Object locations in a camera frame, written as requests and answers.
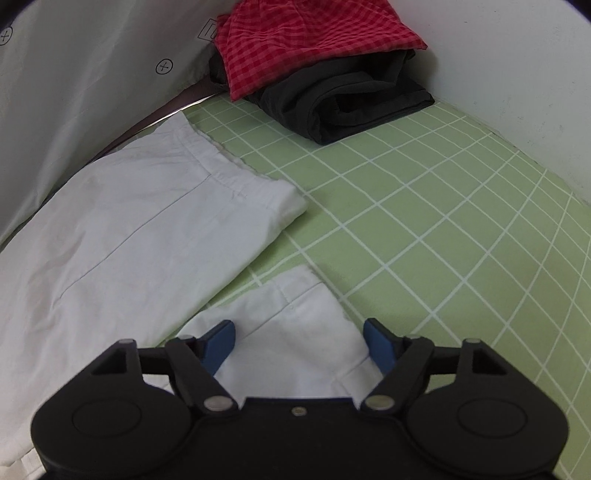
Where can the red checkered cloth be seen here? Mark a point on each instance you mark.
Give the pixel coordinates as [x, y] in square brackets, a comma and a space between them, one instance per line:
[304, 39]

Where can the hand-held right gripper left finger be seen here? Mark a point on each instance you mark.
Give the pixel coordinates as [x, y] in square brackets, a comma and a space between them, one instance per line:
[220, 340]

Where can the grey printed curtain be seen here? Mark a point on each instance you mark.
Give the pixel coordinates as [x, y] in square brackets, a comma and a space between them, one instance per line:
[69, 83]

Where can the black folded garment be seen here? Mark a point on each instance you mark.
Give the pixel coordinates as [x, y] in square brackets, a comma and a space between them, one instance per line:
[341, 104]

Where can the dark bed frame edge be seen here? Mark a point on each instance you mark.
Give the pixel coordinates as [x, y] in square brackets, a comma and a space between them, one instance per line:
[157, 117]

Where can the green grid bed sheet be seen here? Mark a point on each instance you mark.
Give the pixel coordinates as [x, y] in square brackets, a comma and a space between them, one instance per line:
[443, 230]

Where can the white pants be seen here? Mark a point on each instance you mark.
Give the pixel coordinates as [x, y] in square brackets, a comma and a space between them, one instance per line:
[134, 221]

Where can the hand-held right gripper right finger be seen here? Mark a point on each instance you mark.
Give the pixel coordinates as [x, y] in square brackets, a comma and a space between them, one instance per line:
[376, 339]

